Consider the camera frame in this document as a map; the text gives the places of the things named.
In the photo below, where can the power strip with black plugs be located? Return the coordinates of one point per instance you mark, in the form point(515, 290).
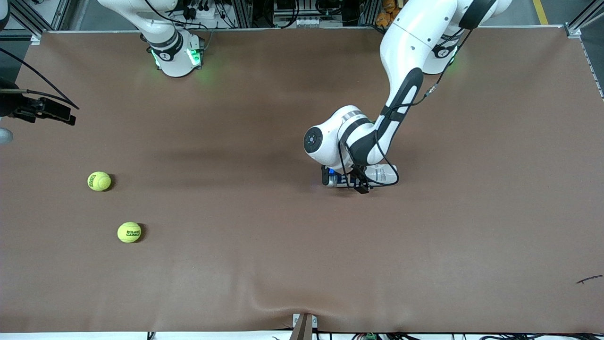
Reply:
point(212, 14)

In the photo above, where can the white power strip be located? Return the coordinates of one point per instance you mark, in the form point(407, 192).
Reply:
point(309, 21)

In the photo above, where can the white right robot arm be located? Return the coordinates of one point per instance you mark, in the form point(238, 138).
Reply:
point(174, 56)

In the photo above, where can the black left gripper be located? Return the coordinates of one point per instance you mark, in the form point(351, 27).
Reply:
point(327, 175)

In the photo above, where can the green connector plug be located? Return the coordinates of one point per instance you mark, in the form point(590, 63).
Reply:
point(370, 336)

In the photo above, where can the white pole base bracket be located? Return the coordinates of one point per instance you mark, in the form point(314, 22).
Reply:
point(314, 322)

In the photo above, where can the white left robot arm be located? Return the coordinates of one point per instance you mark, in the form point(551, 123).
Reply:
point(410, 42)

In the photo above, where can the metal camera mount pole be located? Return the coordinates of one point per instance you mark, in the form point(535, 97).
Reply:
point(303, 330)

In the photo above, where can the brown table mat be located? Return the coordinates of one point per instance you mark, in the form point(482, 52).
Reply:
point(236, 118)

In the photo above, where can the pile of orange objects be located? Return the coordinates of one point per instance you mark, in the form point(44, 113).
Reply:
point(383, 20)

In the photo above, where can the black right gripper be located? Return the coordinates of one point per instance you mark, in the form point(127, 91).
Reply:
point(22, 110)

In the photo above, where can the yellow floor tape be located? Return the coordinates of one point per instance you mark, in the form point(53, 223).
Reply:
point(542, 14)

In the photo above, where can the yellow tennis ball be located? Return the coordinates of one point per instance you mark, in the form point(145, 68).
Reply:
point(129, 232)
point(99, 181)

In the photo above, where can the white blue tennis ball can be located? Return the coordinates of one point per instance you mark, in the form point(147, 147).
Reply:
point(384, 174)

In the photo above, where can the aluminium frame profile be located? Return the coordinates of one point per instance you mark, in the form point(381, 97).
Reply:
point(587, 14)
point(368, 12)
point(61, 12)
point(241, 14)

